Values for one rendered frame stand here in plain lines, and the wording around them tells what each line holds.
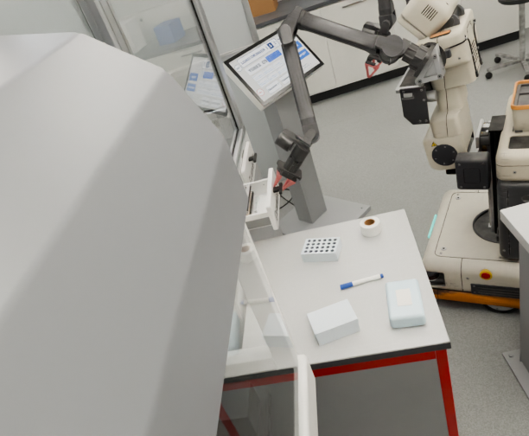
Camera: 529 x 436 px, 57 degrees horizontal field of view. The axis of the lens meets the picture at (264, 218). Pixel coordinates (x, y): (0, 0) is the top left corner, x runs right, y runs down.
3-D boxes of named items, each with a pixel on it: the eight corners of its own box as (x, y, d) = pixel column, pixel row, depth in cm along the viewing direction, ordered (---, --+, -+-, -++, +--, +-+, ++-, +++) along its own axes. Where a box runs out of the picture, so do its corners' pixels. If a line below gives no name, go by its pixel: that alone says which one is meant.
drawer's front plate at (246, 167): (256, 160, 231) (249, 140, 225) (252, 192, 207) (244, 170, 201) (252, 161, 231) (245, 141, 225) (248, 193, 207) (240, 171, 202)
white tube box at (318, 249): (341, 245, 170) (340, 236, 168) (338, 261, 164) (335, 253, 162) (309, 246, 175) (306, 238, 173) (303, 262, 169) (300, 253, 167)
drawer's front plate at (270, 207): (280, 189, 203) (272, 166, 197) (278, 230, 179) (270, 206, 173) (276, 189, 203) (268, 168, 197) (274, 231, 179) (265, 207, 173)
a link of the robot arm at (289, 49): (290, 22, 173) (293, 32, 184) (275, 27, 174) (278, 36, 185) (321, 138, 173) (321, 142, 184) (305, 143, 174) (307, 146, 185)
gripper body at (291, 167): (276, 163, 186) (284, 147, 182) (299, 173, 189) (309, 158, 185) (276, 170, 181) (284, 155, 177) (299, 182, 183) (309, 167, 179)
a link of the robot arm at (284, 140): (318, 131, 174) (318, 135, 182) (291, 113, 175) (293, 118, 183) (299, 159, 175) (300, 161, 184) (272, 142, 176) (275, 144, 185)
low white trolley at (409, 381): (428, 344, 217) (404, 208, 176) (469, 486, 166) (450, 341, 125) (302, 364, 229) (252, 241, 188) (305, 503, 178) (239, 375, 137)
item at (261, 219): (275, 189, 201) (270, 176, 197) (272, 225, 180) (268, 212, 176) (186, 210, 209) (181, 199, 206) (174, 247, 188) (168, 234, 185)
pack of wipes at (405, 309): (386, 291, 146) (384, 280, 144) (419, 287, 143) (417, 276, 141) (391, 330, 134) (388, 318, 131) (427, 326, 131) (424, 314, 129)
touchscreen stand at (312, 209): (371, 209, 312) (337, 55, 257) (329, 252, 290) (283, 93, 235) (312, 195, 346) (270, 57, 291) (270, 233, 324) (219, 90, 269)
